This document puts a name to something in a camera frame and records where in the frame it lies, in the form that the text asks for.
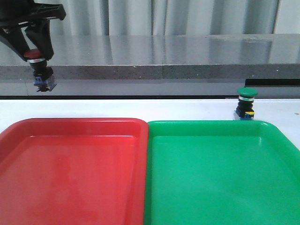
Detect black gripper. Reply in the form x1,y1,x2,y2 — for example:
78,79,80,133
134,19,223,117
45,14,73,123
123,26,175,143
0,0,66,61

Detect red mushroom push button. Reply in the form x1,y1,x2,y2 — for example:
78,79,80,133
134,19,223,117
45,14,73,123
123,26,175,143
24,49,56,92

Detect green mushroom push button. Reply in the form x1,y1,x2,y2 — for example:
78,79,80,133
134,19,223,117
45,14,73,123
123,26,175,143
233,87,258,120

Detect grey pleated curtain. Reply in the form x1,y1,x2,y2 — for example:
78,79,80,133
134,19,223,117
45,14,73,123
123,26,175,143
50,0,279,36

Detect grey stone countertop bench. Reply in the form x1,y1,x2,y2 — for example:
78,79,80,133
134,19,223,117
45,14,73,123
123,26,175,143
0,34,300,98

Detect red plastic tray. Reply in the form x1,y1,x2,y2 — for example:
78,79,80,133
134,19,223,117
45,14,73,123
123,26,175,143
0,118,149,225

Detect green plastic tray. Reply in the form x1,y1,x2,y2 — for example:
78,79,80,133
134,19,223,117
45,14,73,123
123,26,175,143
144,120,300,225

